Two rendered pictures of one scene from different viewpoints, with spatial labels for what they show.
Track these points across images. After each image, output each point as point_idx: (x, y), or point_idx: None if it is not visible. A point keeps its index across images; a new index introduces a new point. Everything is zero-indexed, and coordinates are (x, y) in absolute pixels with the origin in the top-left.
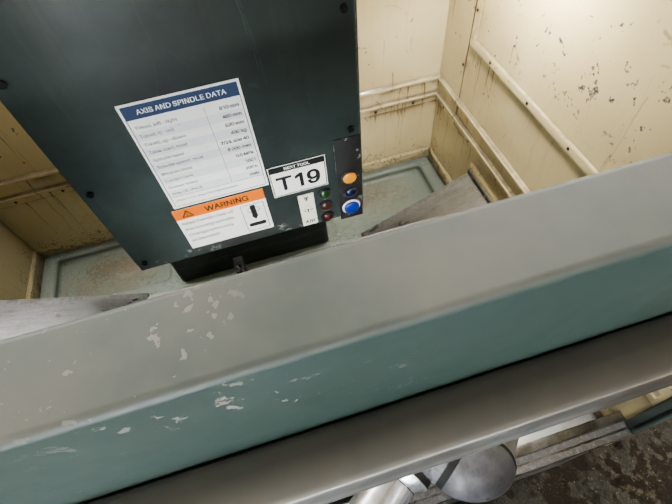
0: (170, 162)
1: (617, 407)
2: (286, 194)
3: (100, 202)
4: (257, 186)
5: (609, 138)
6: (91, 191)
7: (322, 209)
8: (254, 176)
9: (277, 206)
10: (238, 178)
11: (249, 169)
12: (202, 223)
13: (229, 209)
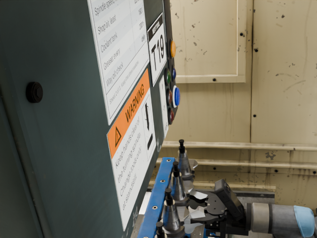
0: (103, 1)
1: (312, 208)
2: (156, 79)
3: (44, 122)
4: (145, 64)
5: (177, 49)
6: (33, 81)
7: (169, 103)
8: (143, 44)
9: (154, 104)
10: (137, 47)
11: (141, 29)
12: (126, 156)
13: (137, 115)
